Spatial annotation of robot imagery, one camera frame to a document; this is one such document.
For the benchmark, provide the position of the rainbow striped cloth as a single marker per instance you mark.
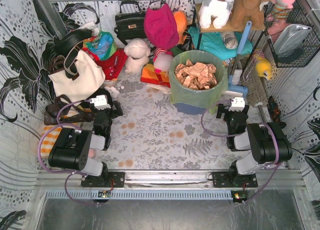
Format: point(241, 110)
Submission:
point(149, 75)

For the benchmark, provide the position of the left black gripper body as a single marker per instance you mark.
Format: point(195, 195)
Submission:
point(116, 109)

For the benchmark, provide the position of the wooden metal shelf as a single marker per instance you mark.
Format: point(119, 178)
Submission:
point(225, 27)

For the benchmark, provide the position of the cream plush sheep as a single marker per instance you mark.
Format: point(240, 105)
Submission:
point(138, 52)

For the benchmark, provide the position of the teal folded cloth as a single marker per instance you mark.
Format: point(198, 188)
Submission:
point(212, 43)

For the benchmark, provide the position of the black wire basket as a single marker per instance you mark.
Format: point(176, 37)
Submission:
point(306, 51)

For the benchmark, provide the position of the red cloth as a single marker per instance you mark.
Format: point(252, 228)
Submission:
point(113, 65)

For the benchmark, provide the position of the blue floor sweeper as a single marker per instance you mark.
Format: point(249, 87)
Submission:
point(234, 89)

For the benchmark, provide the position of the white plush dog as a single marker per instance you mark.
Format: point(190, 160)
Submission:
point(215, 13)

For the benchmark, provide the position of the crumpled brown paper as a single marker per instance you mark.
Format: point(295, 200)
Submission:
point(198, 76)

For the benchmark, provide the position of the black leather handbag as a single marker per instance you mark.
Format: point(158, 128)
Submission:
point(130, 26)

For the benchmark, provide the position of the yellow plush duck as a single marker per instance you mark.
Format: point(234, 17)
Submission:
point(262, 65)

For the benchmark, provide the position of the metal pole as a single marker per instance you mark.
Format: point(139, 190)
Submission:
point(261, 101)

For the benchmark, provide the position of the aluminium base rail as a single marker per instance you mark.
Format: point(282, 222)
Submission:
point(167, 184)

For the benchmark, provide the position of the orange checkered towel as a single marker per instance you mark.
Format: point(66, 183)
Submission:
point(50, 139)

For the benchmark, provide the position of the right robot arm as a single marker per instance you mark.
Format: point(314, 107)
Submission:
point(266, 143)

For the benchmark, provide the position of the cream canvas tote bag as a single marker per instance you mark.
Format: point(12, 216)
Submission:
point(88, 79)

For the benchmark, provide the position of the brown teddy bear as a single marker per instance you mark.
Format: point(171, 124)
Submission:
point(248, 10)

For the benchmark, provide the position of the grey sneaker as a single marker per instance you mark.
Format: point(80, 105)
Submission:
point(229, 40)

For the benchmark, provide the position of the pink white plush toy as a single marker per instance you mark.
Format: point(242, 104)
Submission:
point(162, 60)

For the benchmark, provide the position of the colorful patterned bag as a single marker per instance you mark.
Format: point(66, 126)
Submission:
point(100, 47)

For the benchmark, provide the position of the green trash bag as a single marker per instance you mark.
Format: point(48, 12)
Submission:
point(199, 98)

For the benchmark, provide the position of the brown patterned bag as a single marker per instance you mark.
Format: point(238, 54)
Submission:
point(62, 110)

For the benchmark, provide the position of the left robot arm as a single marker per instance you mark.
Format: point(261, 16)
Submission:
point(71, 150)

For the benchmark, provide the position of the blue trash bin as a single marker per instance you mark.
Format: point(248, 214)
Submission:
point(189, 109)

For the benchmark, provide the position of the orange plush toy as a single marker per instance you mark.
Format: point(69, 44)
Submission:
point(181, 24)

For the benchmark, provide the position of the silver foil pouch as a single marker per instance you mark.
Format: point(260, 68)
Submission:
point(291, 37)

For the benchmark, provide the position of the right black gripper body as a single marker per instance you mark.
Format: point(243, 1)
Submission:
point(222, 111)

